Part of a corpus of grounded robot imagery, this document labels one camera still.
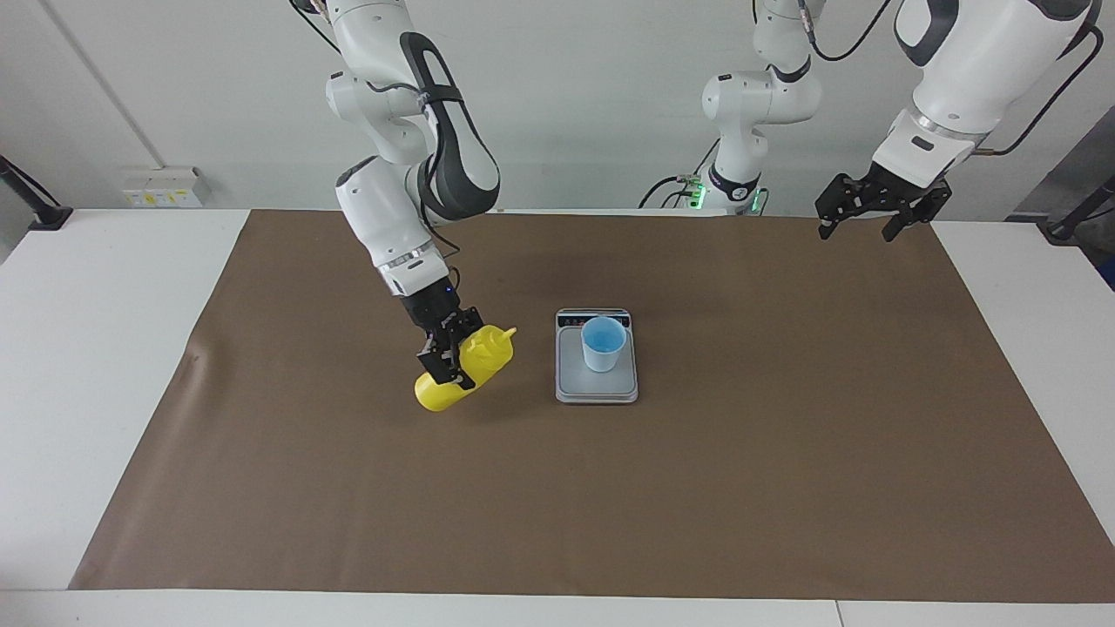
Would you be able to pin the black clamp stand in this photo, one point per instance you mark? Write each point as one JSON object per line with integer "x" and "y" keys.
{"x": 1076, "y": 219}
{"x": 43, "y": 213}

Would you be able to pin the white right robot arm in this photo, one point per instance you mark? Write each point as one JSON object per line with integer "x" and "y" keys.
{"x": 383, "y": 209}

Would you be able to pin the dark grey panel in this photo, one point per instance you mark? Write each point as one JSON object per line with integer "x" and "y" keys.
{"x": 1063, "y": 170}

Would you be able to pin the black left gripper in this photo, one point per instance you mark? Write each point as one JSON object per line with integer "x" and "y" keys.
{"x": 884, "y": 193}

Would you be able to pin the light blue plastic cup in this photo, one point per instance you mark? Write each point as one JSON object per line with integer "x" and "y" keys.
{"x": 603, "y": 353}

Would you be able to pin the yellow squeeze bottle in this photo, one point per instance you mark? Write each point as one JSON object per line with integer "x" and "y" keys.
{"x": 492, "y": 353}

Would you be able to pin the brown paper table mat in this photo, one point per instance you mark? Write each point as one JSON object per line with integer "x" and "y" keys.
{"x": 557, "y": 496}

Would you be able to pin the blue object at table edge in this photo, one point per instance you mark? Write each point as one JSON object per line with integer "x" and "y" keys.
{"x": 1109, "y": 275}

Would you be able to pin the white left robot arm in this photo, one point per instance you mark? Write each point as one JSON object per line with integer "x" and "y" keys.
{"x": 976, "y": 61}

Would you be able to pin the silver digital kitchen scale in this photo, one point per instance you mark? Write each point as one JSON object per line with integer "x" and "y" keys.
{"x": 597, "y": 387}

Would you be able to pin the white wall socket box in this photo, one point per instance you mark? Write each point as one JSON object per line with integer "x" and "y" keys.
{"x": 165, "y": 192}

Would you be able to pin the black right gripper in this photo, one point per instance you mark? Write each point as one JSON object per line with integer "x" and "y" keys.
{"x": 431, "y": 309}

